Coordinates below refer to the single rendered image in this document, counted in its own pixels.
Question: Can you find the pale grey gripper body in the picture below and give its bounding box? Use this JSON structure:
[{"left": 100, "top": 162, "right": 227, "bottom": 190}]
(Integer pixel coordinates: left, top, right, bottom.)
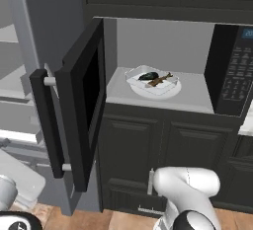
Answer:
[{"left": 0, "top": 148, "right": 47, "bottom": 209}]

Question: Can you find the black microwave door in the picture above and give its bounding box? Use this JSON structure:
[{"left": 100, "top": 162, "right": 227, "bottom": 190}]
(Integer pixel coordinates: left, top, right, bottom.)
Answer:
[{"left": 53, "top": 18, "right": 108, "bottom": 193}]

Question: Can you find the dark lower cupboard door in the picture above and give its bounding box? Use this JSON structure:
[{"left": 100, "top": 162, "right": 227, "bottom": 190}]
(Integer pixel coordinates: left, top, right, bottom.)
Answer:
[
  {"left": 213, "top": 134, "right": 253, "bottom": 214},
  {"left": 160, "top": 118, "right": 239, "bottom": 209},
  {"left": 98, "top": 113, "right": 166, "bottom": 214}
]

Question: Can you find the dark eggplant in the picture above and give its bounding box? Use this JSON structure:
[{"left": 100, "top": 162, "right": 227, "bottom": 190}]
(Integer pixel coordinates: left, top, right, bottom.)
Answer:
[{"left": 137, "top": 71, "right": 160, "bottom": 82}]

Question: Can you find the brown fish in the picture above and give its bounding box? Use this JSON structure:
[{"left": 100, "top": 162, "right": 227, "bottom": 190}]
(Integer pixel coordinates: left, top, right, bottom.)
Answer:
[{"left": 145, "top": 71, "right": 174, "bottom": 88}]

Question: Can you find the white microwave turntable plate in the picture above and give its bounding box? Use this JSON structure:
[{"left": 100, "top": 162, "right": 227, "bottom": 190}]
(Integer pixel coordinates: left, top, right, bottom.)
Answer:
[{"left": 129, "top": 75, "right": 183, "bottom": 101}]

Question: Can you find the black microwave oven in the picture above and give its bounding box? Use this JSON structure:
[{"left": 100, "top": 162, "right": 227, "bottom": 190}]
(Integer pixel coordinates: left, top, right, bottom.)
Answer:
[{"left": 93, "top": 16, "right": 253, "bottom": 118}]

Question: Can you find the grey fridge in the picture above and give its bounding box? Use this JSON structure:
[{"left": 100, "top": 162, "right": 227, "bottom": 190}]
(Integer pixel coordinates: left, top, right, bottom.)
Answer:
[{"left": 0, "top": 0, "right": 100, "bottom": 217}]

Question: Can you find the black microwave door handle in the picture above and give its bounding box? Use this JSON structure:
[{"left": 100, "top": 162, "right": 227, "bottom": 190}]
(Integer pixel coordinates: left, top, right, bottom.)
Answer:
[{"left": 29, "top": 68, "right": 73, "bottom": 180}]

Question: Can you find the silver horizontal cupboard handle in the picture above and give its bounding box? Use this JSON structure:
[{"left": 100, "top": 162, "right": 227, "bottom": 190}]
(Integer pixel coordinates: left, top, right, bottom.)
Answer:
[{"left": 136, "top": 204, "right": 165, "bottom": 214}]

